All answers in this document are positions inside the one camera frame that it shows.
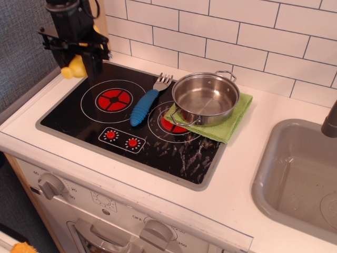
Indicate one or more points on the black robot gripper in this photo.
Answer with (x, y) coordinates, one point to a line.
(73, 33)

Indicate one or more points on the yellow plastic toy banana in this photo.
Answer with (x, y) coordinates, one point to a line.
(76, 67)

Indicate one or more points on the black toy stovetop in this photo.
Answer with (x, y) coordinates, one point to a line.
(96, 115)

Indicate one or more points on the grey timer knob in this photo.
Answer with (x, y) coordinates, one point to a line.
(50, 185)

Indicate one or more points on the stainless steel pot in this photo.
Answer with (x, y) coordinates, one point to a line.
(204, 99)

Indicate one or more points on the white toy oven front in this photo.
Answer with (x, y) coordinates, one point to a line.
(79, 202)

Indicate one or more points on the green microfiber cloth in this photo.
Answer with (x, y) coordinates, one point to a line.
(224, 131)

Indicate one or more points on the grey oven temperature knob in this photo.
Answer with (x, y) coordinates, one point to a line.
(156, 234)

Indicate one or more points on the orange plush object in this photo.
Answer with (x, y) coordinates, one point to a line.
(23, 247)

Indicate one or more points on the grey plastic sink basin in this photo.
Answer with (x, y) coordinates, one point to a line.
(295, 183)

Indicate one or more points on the grey faucet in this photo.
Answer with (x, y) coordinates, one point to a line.
(329, 126)

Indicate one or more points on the blue handled toy fork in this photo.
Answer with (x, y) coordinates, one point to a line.
(143, 106)

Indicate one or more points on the grey oven door handle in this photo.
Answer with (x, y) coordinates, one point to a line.
(99, 239)

